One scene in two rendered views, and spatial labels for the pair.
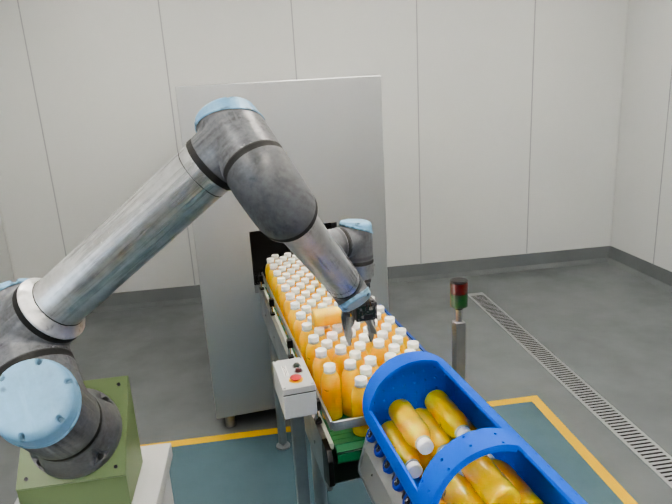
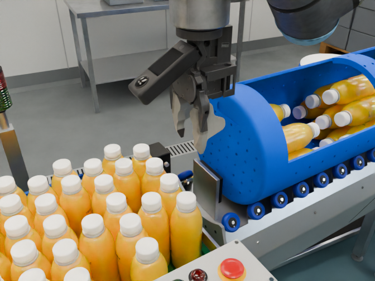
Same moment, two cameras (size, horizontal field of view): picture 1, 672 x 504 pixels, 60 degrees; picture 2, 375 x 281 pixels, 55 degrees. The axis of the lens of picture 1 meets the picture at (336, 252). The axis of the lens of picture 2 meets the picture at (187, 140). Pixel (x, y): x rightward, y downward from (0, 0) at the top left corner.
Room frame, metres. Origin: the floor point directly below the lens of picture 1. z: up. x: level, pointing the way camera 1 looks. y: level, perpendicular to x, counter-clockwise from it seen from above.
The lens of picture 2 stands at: (1.77, 0.46, 1.56)
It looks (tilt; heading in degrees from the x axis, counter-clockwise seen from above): 32 degrees down; 252
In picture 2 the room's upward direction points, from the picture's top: straight up
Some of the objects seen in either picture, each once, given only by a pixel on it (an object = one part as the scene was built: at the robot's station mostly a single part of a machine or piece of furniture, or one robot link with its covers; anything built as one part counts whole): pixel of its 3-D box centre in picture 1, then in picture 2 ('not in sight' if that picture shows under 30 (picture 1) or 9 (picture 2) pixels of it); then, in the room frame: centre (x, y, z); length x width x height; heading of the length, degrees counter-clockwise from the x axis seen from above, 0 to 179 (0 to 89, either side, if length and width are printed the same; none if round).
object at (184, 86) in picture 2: (360, 298); (202, 62); (1.57, -0.06, 1.36); 0.09 x 0.08 x 0.12; 14
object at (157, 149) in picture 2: not in sight; (155, 165); (1.60, -0.36, 0.95); 0.10 x 0.07 x 0.10; 104
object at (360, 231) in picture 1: (355, 241); not in sight; (1.58, -0.06, 1.53); 0.10 x 0.09 x 0.12; 126
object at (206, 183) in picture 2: not in sight; (207, 188); (1.51, -0.17, 0.99); 0.10 x 0.02 x 0.12; 104
